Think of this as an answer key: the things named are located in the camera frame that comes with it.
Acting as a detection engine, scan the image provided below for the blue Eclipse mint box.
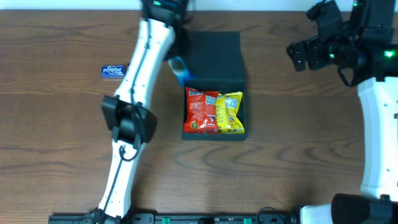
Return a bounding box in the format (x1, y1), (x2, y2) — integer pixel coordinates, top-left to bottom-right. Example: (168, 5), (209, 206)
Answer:
(101, 65), (126, 78)

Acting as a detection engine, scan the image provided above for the blue Oreo cookie pack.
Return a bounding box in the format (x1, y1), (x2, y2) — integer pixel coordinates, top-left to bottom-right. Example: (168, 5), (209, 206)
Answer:
(167, 57), (195, 86)

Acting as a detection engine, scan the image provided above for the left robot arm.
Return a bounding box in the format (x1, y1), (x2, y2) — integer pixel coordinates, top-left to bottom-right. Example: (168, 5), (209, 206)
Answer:
(81, 0), (188, 223)

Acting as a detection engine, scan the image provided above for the dark green box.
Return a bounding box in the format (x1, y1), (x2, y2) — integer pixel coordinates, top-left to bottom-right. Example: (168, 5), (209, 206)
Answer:
(182, 32), (249, 141)

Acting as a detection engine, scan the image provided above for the red snack bag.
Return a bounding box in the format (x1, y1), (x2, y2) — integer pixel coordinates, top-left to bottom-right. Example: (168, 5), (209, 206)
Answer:
(184, 87), (218, 134)

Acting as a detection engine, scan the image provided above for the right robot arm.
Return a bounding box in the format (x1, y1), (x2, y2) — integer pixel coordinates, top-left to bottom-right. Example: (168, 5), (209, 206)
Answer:
(287, 0), (397, 223)

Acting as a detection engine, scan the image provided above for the yellow snack bag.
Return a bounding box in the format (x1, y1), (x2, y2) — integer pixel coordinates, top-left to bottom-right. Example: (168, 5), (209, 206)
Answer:
(215, 91), (245, 134)

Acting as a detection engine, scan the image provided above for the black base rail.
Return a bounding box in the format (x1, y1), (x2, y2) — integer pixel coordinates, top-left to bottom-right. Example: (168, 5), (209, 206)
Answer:
(47, 212), (301, 224)

